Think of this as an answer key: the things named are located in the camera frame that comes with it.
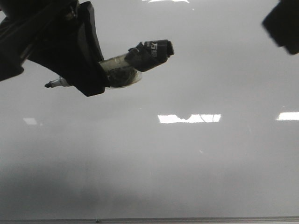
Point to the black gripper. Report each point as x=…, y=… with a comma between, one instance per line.
x=282, y=25
x=69, y=46

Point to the black capped whiteboard marker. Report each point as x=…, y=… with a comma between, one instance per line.
x=149, y=56

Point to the white whiteboard with aluminium frame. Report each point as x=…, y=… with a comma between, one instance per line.
x=213, y=132

